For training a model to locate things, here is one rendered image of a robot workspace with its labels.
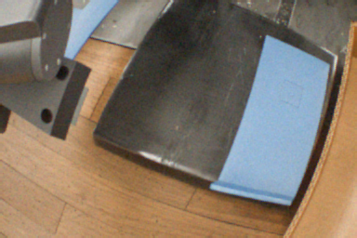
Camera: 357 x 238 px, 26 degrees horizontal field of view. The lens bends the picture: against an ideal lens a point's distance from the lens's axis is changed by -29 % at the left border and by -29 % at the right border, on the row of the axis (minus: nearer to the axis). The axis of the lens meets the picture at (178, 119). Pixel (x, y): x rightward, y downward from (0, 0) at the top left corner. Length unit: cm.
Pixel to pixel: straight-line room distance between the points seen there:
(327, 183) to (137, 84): 18
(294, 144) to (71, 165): 18
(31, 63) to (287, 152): 33
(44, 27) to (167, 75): 33
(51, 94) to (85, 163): 27
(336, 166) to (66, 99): 31
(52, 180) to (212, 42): 18
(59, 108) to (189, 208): 26
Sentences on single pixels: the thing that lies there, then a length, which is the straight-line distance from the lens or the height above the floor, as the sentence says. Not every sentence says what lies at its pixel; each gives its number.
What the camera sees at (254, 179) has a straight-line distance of 72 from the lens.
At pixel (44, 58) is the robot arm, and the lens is 45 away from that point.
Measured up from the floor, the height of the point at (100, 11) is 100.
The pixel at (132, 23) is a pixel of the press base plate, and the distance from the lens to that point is 81.
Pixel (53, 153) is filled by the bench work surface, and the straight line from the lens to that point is 76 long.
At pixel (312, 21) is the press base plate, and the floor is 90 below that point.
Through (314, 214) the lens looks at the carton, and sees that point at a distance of 73.
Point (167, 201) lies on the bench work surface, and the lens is 74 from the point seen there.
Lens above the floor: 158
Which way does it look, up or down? 62 degrees down
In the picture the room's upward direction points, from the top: 4 degrees counter-clockwise
